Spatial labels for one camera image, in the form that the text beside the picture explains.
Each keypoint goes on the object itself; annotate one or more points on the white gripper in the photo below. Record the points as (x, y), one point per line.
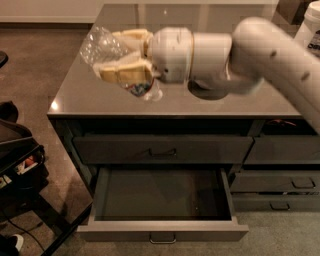
(170, 53)

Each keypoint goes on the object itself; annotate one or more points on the clear plastic water bottle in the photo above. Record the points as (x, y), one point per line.
(100, 46)

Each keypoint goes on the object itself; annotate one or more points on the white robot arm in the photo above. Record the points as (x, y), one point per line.
(256, 51)

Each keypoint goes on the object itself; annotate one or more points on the top left grey drawer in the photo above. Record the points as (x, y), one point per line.
(154, 149)

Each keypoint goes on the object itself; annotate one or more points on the open middle grey drawer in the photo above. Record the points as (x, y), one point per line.
(162, 206)

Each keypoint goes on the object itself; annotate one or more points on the top right grey drawer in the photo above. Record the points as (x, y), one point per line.
(285, 150)

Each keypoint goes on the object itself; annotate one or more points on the middle right grey drawer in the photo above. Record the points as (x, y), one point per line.
(276, 181)

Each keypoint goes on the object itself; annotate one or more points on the bottom right grey drawer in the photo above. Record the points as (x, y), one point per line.
(297, 203)

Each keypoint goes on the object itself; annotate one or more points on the black cart with items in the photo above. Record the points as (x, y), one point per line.
(22, 175)

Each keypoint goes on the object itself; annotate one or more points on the white wipes canister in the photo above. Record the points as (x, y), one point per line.
(308, 34)

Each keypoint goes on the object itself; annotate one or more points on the black white shoe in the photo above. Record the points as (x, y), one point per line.
(11, 246)

